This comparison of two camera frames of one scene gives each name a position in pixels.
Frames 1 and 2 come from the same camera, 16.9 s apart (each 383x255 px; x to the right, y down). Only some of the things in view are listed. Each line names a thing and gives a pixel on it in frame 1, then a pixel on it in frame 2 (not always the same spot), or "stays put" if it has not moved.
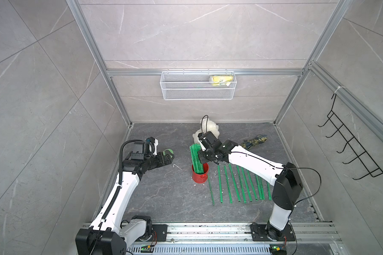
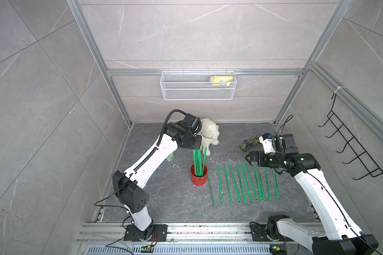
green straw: (220, 184) stays put
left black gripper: (161, 162) to (196, 145)
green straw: (234, 183) stays put
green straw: (258, 188) stays put
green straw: (212, 196) stays put
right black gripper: (202, 160) to (259, 154)
